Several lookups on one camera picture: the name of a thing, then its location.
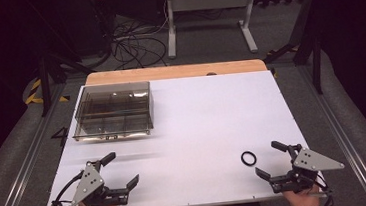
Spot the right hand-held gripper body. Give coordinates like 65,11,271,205
265,139,347,197

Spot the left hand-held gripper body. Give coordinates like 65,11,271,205
66,157,131,206

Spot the black hair tie ring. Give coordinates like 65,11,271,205
240,150,258,168

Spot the clear grey compartment box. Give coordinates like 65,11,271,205
67,80,158,144

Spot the person's right hand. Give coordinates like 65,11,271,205
282,184,323,206

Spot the white table board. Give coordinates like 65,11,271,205
32,64,328,206

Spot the black metal stand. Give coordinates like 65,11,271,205
257,0,329,101
34,47,101,118

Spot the yellow black hazard tape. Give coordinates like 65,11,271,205
22,75,71,107

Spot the wooden table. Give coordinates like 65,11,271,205
83,57,269,87

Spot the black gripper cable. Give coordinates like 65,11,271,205
48,171,88,206
311,169,336,206

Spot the aluminium floor rail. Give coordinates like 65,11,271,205
296,58,366,206
0,82,78,206

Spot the tangle of floor cables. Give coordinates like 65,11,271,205
107,0,173,72

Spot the white metal stand frame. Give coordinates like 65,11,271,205
162,0,264,61

